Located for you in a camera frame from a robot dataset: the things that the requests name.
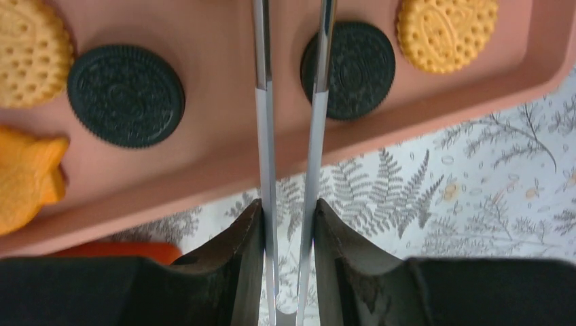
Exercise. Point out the orange fish cookie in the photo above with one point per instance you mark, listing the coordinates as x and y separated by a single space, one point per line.
31 177

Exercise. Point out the black sandwich cookie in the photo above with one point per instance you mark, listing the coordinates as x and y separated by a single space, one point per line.
362 70
126 95

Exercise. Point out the yellow round biscuit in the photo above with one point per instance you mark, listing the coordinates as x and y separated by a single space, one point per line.
443 36
36 54

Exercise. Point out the pink cookie tray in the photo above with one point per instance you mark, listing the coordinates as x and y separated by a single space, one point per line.
213 152

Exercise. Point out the orange cookie box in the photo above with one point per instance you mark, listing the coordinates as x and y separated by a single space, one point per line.
161 252

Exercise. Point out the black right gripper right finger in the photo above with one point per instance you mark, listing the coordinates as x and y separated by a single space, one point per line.
360 284

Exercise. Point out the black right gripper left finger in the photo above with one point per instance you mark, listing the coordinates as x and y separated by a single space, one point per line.
218 283

